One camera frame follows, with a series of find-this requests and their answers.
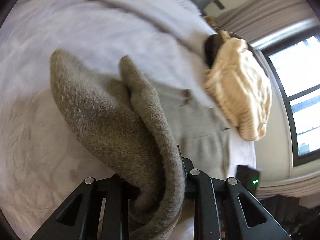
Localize mauve curtain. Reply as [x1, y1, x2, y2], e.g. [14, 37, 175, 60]
[215, 0, 319, 46]

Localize olive knit sweater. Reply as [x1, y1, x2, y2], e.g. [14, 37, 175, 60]
[50, 49, 185, 239]

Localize black round basket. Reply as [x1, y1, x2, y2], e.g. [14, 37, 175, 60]
[204, 30, 254, 69]

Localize cream striped garment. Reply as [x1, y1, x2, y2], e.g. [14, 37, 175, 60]
[202, 29, 273, 142]

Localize black framed window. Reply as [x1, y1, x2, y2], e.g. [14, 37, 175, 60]
[262, 27, 319, 167]

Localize lavender textured bedspread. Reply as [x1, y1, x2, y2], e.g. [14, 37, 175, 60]
[1, 0, 256, 239]

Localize grey folded trousers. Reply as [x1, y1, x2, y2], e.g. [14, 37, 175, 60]
[149, 79, 229, 179]

